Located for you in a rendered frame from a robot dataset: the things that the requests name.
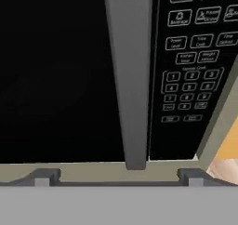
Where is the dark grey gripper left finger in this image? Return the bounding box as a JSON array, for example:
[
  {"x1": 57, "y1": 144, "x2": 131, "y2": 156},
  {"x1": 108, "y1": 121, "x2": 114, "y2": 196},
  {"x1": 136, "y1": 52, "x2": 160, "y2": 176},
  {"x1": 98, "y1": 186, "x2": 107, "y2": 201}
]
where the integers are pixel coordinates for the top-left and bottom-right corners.
[{"x1": 0, "y1": 168, "x2": 61, "y2": 188}]

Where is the black microwave door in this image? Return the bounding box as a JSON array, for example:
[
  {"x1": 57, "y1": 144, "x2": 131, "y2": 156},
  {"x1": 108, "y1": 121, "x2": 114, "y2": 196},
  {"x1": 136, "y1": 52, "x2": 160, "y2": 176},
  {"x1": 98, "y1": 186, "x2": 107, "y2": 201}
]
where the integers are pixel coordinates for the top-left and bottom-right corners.
[{"x1": 0, "y1": 0, "x2": 151, "y2": 165}]

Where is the grey microwave door handle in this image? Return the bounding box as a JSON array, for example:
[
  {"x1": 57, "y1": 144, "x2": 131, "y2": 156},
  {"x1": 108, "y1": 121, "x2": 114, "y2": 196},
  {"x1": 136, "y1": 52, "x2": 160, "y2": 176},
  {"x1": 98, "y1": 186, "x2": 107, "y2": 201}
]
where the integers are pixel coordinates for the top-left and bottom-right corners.
[{"x1": 103, "y1": 0, "x2": 154, "y2": 171}]

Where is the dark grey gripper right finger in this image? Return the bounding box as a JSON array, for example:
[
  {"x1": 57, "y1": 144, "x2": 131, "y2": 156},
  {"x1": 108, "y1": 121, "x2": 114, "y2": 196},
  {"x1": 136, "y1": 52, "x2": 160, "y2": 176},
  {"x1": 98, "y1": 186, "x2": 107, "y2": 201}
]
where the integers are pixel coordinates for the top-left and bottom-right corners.
[{"x1": 177, "y1": 168, "x2": 238, "y2": 188}]

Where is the black microwave oven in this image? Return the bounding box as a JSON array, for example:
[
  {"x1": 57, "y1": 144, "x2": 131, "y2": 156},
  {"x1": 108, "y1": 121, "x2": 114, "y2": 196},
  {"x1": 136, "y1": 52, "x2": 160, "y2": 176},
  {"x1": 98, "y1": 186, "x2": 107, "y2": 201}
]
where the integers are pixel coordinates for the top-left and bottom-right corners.
[{"x1": 0, "y1": 0, "x2": 238, "y2": 184}]

